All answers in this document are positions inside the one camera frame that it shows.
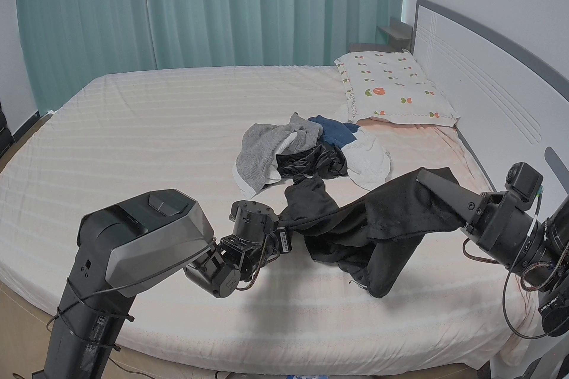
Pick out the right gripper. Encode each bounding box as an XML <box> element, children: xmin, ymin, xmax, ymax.
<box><xmin>416</xmin><ymin>170</ymin><xmax>542</xmax><ymax>268</ymax></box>

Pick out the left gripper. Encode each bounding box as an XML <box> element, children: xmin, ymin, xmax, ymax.
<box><xmin>265</xmin><ymin>227</ymin><xmax>294</xmax><ymax>257</ymax></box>

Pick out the black T-shirt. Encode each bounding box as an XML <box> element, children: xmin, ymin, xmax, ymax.
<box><xmin>279</xmin><ymin>166</ymin><xmax>465</xmax><ymax>299</ymax></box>

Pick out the bed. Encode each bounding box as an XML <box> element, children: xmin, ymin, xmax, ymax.
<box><xmin>0</xmin><ymin>0</ymin><xmax>569</xmax><ymax>367</ymax></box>

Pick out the black shiny garment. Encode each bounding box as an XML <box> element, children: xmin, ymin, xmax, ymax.
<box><xmin>275</xmin><ymin>144</ymin><xmax>349</xmax><ymax>182</ymax></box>

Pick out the white garment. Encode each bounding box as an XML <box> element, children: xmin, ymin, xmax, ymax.
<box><xmin>340</xmin><ymin>128</ymin><xmax>392</xmax><ymax>191</ymax></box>

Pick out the grey white-trimmed garment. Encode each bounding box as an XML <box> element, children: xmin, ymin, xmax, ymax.
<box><xmin>232</xmin><ymin>112</ymin><xmax>324</xmax><ymax>199</ymax></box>

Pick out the dark blue garment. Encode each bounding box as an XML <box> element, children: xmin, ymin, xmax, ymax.
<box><xmin>308</xmin><ymin>115</ymin><xmax>361</xmax><ymax>147</ymax></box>

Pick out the white printed pillow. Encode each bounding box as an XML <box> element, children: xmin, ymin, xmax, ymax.
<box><xmin>334</xmin><ymin>51</ymin><xmax>461</xmax><ymax>128</ymax></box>

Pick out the grey bedside table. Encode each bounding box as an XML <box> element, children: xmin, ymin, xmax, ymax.
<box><xmin>349</xmin><ymin>17</ymin><xmax>414</xmax><ymax>54</ymax></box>

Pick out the black chest of drawers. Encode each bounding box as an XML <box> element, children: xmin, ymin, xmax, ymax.
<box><xmin>0</xmin><ymin>99</ymin><xmax>12</xmax><ymax>158</ymax></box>

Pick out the black cable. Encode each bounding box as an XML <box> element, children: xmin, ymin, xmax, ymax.
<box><xmin>502</xmin><ymin>266</ymin><xmax>558</xmax><ymax>340</ymax></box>
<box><xmin>461</xmin><ymin>236</ymin><xmax>496</xmax><ymax>265</ymax></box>
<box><xmin>46</xmin><ymin>237</ymin><xmax>217</xmax><ymax>333</ymax></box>

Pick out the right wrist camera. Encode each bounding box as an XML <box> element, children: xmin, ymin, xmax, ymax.
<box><xmin>507</xmin><ymin>163</ymin><xmax>544</xmax><ymax>211</ymax></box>

